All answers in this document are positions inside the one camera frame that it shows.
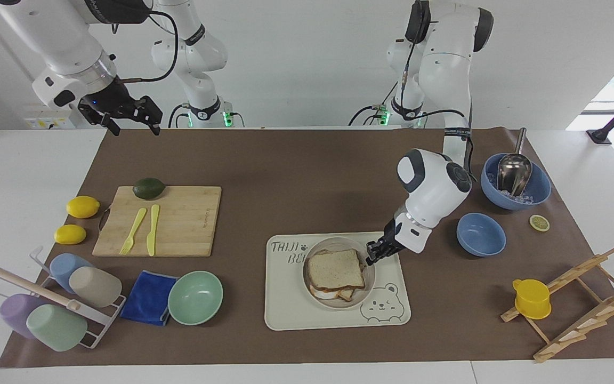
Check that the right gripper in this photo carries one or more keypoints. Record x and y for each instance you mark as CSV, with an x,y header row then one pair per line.
x,y
112,98

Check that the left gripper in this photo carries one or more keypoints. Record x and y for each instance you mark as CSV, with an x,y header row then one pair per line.
x,y
391,233

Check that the toasted bread slice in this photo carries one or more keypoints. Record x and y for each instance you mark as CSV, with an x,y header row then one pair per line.
x,y
336,269
347,294

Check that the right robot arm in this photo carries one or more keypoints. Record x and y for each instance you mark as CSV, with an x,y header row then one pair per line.
x,y
56,42

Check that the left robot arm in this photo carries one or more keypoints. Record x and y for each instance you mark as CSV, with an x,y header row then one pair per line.
x,y
435,186

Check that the grey round plate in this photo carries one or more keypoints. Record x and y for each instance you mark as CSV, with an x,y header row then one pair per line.
x,y
333,244

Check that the green avocado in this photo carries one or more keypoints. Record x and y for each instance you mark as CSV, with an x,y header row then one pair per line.
x,y
149,188

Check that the white power strip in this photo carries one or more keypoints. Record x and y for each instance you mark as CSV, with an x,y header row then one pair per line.
x,y
46,121

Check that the small blue bowl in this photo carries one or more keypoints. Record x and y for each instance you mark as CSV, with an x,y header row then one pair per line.
x,y
480,234

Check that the yellow lemon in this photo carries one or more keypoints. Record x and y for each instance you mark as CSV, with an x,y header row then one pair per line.
x,y
70,234
83,207

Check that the cream placemat with bear print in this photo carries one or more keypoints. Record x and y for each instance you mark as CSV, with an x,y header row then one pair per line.
x,y
285,298

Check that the yellow plastic fork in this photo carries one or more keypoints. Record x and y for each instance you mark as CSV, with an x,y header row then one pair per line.
x,y
135,226

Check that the yellow plastic knife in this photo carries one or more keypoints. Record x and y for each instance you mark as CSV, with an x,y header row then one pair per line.
x,y
152,229

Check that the wooden cutting board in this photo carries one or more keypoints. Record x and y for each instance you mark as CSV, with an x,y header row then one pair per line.
x,y
184,224

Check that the clear ice cubes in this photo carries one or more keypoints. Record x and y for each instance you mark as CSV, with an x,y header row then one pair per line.
x,y
523,198

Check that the metal scoop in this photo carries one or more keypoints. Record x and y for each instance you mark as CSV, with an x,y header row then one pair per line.
x,y
515,170

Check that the yellow plastic cup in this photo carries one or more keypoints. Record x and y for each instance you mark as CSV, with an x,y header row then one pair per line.
x,y
532,298

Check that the lemon slice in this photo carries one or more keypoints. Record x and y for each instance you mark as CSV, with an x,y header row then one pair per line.
x,y
540,223

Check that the light blue cup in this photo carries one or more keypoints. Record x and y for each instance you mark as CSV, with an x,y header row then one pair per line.
x,y
62,266

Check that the large blue bowl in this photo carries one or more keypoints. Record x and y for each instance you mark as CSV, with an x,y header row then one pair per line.
x,y
539,186

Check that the beige cup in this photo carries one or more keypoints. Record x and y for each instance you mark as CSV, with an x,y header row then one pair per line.
x,y
96,287

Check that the blue cloth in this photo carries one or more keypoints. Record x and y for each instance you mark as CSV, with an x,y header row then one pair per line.
x,y
147,298

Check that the mint green bowl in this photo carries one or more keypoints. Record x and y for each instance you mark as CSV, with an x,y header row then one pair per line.
x,y
195,298

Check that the wooden folding rack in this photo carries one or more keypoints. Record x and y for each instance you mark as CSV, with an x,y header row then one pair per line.
x,y
584,320

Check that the mint green cup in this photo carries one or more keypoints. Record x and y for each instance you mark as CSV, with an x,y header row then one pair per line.
x,y
56,328

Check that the purple cup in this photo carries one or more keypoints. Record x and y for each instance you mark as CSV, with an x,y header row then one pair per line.
x,y
16,314

